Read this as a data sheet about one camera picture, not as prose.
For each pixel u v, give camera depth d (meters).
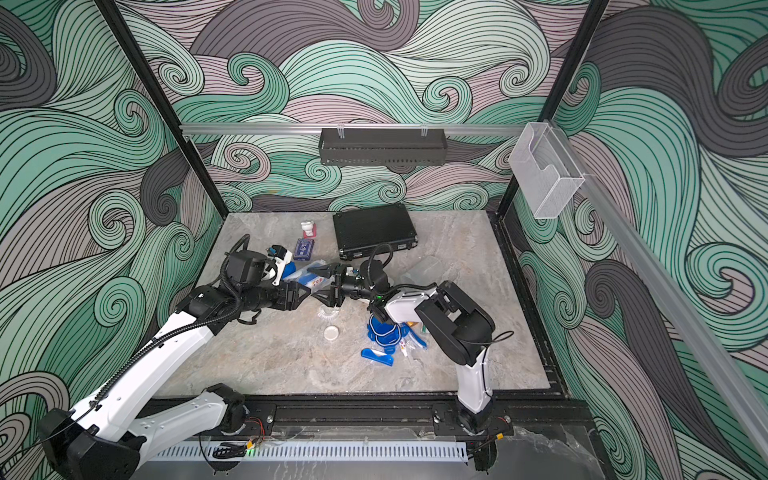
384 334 0.86
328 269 0.76
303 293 0.71
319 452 0.76
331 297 0.76
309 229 1.10
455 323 0.50
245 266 0.55
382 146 0.95
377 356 0.83
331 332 0.88
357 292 0.74
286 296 0.65
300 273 0.76
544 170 0.78
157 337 0.45
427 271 1.01
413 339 0.86
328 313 0.92
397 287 0.74
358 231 1.12
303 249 1.06
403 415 0.74
